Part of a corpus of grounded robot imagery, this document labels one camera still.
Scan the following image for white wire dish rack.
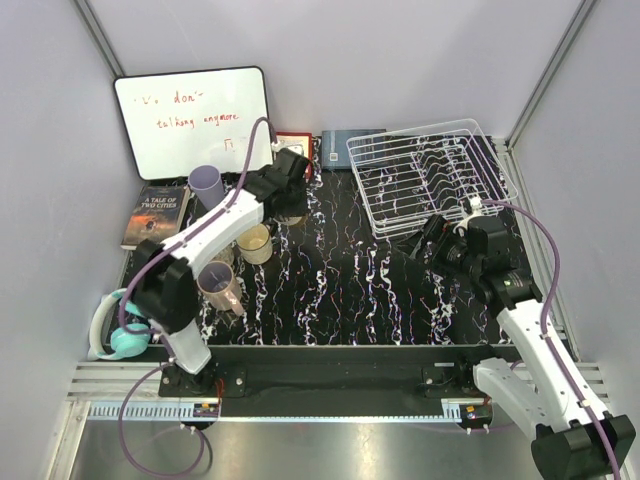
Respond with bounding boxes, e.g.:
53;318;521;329
346;118;518;240

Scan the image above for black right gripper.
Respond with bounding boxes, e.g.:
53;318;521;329
394;213;482;282

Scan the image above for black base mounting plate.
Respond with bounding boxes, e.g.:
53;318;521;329
159;345;519;421

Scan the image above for pink cup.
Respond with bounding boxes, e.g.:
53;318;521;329
196;261;245;316

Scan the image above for cream ribbed cup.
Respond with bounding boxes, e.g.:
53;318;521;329
236;224;273;265

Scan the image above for lavender cup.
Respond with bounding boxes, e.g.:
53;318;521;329
188;165;224;210

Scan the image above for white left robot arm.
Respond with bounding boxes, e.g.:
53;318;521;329
122;147;313;396

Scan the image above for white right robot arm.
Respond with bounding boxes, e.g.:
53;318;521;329
413;215;636;479

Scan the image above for red and cream book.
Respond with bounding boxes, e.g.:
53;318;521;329
273;132;313;180

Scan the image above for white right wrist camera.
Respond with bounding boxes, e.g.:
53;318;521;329
453;196;483;237

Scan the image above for dark blue book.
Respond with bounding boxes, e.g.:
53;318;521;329
321;129;385;171

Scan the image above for A Tale of Two Cities book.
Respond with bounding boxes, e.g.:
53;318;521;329
120;185;190;250

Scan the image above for white cat-ear headphones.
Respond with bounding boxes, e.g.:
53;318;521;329
87;288;151;361

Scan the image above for white patterned mug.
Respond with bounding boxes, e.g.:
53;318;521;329
212;244;235;266

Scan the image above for white dry-erase board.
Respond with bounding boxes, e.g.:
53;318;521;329
114;66;268;181

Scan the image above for white slotted cable duct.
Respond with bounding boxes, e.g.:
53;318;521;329
88;401;220;422

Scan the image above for cream and brown cup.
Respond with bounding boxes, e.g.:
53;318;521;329
279;215;306;227

